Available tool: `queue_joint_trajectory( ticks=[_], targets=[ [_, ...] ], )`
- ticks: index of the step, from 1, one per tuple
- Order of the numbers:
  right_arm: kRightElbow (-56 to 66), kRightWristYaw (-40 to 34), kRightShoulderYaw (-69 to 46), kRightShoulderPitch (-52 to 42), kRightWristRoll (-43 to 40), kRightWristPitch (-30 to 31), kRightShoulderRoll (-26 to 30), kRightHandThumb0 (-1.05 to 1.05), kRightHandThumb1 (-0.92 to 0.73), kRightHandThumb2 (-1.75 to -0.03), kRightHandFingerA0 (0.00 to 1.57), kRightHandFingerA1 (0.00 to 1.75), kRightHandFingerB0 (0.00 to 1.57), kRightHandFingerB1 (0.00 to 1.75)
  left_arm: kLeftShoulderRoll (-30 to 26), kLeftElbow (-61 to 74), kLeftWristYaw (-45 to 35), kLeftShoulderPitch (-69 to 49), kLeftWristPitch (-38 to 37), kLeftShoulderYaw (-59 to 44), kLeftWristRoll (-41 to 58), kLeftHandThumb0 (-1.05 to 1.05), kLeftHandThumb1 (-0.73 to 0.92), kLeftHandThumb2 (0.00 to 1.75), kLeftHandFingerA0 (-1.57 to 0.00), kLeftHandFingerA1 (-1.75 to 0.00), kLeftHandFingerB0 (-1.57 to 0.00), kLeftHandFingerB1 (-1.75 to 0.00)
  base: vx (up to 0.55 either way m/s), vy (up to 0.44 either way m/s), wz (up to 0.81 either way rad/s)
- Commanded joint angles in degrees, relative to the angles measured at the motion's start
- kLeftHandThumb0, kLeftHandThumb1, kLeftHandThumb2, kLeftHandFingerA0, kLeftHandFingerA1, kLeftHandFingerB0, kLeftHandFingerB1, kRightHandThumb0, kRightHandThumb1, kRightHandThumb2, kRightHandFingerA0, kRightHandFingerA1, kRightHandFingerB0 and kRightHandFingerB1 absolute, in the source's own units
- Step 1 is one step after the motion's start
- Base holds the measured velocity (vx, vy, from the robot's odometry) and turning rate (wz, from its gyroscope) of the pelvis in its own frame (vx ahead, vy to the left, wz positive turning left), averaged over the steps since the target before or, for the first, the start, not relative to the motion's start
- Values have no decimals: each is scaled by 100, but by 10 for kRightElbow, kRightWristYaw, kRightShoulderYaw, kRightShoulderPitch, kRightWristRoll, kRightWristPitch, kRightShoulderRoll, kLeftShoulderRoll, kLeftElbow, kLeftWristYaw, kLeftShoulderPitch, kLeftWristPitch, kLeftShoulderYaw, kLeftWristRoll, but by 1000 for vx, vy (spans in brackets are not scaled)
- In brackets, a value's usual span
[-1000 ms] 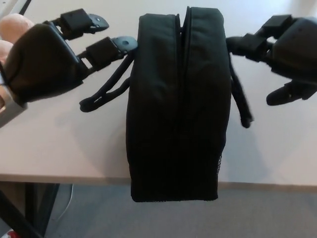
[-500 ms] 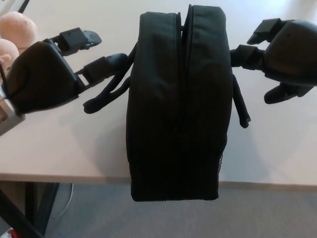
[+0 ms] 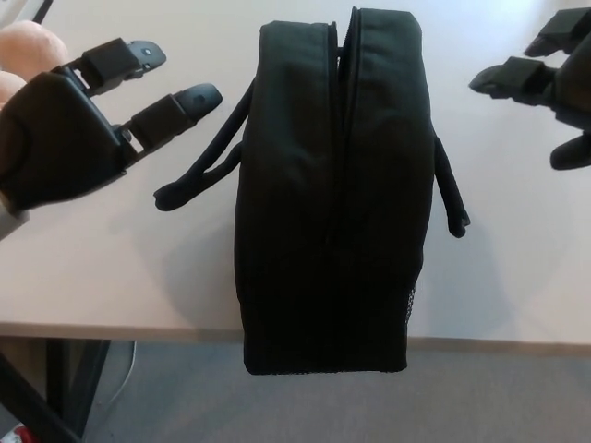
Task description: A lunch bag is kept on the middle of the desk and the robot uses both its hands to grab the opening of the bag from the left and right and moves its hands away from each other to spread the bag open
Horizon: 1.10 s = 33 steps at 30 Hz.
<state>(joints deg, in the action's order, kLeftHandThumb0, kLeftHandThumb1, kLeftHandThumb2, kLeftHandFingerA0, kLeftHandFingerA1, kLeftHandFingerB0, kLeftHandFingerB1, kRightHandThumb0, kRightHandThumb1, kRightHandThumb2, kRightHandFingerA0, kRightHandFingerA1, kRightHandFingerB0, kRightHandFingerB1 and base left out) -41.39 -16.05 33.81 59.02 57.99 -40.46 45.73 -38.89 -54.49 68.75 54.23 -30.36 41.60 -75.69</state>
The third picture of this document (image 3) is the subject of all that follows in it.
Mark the black fabric lunch bag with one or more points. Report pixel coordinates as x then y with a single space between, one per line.
323 231

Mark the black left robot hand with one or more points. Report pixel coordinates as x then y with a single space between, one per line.
60 138

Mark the pink plush toy with face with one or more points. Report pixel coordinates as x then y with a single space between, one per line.
9 85

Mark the round pink plush toy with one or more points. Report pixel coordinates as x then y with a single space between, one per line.
32 46

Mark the black desk leg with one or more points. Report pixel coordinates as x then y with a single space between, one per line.
78 392

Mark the red and white object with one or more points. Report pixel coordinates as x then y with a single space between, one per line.
22 436

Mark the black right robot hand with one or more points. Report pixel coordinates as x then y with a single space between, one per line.
568 97

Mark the black diagonal bar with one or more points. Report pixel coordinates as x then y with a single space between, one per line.
27 406

